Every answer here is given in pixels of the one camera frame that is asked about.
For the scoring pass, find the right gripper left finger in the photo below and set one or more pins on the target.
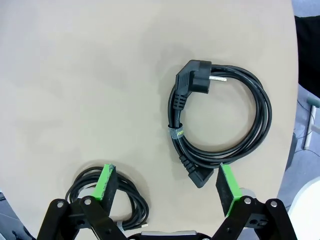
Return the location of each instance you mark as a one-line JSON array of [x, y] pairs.
[[100, 185]]

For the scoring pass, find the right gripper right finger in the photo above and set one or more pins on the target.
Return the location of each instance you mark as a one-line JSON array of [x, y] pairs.
[[231, 187]]

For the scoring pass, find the white table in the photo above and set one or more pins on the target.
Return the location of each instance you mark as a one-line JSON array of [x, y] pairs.
[[307, 212]]

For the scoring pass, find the white table leg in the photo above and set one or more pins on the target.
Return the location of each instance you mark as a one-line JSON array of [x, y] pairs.
[[310, 125]]

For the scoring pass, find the person in black t-shirt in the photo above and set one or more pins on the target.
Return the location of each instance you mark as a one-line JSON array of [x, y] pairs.
[[307, 50]]

